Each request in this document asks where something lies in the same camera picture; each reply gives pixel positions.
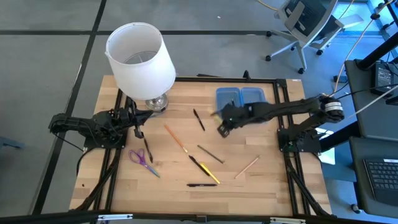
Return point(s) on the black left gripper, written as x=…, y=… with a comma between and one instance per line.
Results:
x=129, y=118

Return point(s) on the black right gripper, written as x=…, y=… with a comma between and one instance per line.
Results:
x=237, y=115

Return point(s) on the pale yellow marker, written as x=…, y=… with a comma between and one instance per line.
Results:
x=216, y=114

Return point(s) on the blue plastic supply box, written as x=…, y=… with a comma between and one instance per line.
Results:
x=228, y=95

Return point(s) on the slim black pen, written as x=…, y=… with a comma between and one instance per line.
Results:
x=199, y=119

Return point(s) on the black pen silver barrel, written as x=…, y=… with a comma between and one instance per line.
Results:
x=148, y=150

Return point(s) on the orange pencil yellow tip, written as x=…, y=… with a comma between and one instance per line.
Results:
x=175, y=138

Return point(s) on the dark grey pencil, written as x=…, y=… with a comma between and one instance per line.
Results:
x=210, y=154

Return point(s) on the black marker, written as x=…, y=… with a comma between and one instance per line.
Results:
x=197, y=163

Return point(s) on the plain wooden pencil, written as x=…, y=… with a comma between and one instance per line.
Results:
x=247, y=167

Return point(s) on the yellow highlighter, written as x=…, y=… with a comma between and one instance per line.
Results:
x=210, y=172

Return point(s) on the black pen white print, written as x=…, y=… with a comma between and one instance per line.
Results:
x=202, y=185

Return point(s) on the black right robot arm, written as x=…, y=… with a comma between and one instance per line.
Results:
x=289, y=107

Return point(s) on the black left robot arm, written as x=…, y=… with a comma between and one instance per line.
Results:
x=77, y=124

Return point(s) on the table lamp white shade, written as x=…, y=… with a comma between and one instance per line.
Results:
x=140, y=74

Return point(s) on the grey office chair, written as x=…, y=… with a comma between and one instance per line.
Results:
x=306, y=18

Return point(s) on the blue floor object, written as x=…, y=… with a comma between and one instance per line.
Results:
x=11, y=143

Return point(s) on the black desk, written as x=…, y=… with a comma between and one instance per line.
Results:
x=357, y=174
x=373, y=115

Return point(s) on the black power adapter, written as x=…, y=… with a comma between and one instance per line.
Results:
x=382, y=77

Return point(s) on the black laptop keyboard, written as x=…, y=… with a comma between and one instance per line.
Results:
x=384, y=180

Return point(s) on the black aluminium frame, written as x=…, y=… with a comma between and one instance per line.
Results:
x=224, y=80

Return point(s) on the black frame clamp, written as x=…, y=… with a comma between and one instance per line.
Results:
x=246, y=75

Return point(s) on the silver frame bracket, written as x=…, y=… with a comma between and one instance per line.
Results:
x=115, y=216
x=287, y=220

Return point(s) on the black metal post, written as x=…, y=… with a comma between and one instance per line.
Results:
x=377, y=51

